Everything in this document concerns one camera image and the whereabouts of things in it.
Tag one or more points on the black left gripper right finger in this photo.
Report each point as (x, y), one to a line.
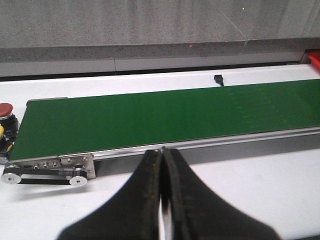
(192, 211)

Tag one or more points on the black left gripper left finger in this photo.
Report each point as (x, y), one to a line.
(131, 214)

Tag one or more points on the yellow mushroom push button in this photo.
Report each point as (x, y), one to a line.
(6, 144)

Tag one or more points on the right silver drive pulley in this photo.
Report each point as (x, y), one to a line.
(78, 181)

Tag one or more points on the silver drive pulley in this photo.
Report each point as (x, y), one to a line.
(78, 181)
(11, 178)

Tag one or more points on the black timing belt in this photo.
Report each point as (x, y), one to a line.
(45, 176)

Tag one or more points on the green conveyor belt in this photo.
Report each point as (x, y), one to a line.
(87, 124)

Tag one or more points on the left silver drive pulley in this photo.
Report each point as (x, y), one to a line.
(11, 178)

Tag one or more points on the small black sensor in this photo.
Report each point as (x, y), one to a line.
(218, 78)

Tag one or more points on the red plastic bin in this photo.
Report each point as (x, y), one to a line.
(314, 57)

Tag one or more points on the right grey stone slab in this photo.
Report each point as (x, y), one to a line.
(274, 26)

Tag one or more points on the grey stone slab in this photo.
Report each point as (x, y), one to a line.
(59, 30)
(274, 26)

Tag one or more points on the left grey stone slab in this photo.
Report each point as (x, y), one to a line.
(59, 30)

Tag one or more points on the steel conveyor support bracket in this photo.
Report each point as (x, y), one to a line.
(83, 160)

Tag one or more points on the aluminium conveyor side rail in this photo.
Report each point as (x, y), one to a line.
(198, 143)

